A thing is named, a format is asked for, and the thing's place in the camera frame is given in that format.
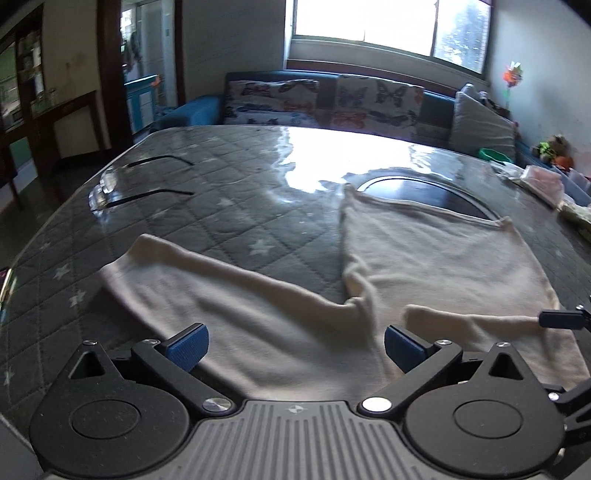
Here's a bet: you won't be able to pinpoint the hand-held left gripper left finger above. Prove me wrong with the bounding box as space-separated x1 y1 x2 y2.
69 322 233 419

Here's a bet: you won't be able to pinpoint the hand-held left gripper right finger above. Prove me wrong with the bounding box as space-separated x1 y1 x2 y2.
357 324 537 415

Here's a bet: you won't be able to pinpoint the dark round table inset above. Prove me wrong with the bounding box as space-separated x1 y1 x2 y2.
356 174 500 221

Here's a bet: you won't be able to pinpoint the colourful pinwheel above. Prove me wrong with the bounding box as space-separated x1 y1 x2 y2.
502 60 525 110

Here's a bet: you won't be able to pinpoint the grey pillow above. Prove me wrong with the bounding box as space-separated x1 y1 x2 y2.
448 90 517 163

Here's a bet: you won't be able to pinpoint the eyeglasses with black temples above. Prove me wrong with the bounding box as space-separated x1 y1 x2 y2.
88 155 196 214

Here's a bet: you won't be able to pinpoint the blue baby cot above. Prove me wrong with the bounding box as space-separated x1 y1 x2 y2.
124 74 163 136

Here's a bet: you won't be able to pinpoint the green plastic bowl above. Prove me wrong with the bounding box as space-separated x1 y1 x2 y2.
478 147 513 164

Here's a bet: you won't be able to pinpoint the plush toy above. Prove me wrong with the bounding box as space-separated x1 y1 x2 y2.
531 134 571 163

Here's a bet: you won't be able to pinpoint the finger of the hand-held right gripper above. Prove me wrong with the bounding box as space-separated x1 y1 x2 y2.
539 305 591 332
547 385 591 455

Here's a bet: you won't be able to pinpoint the hanging clothes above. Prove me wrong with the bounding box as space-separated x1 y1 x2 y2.
120 31 142 73

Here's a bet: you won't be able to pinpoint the clear plastic storage box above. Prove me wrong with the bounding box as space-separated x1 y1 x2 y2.
565 168 591 206

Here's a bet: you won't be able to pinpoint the window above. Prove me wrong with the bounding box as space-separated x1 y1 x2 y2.
285 0 493 75

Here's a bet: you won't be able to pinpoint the butterfly print cushion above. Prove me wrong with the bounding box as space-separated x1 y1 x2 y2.
331 73 425 142
224 79 321 128

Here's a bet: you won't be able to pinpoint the blue sofa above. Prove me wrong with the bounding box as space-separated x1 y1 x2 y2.
154 69 525 160

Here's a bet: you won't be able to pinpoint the cream knit sweater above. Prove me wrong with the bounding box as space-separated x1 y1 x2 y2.
98 184 583 403

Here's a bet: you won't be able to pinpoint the dark wooden cabinet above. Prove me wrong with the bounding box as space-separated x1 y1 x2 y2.
0 0 101 210

